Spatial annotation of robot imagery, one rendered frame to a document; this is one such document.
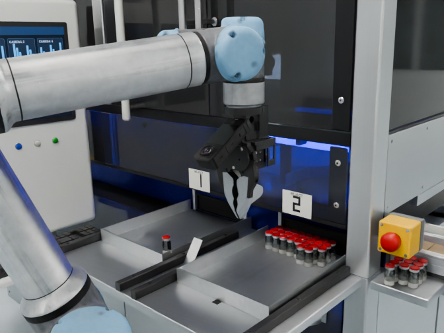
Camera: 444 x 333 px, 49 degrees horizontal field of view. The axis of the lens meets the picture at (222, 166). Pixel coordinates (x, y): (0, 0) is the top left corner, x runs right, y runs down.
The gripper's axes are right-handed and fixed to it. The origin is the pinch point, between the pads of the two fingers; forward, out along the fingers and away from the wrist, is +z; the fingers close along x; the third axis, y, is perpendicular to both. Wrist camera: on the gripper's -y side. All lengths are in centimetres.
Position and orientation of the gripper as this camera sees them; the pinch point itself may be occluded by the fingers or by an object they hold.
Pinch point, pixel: (237, 213)
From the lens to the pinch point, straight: 92.7
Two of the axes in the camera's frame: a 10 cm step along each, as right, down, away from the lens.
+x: -7.3, -1.5, 6.6
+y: 6.8, -2.0, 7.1
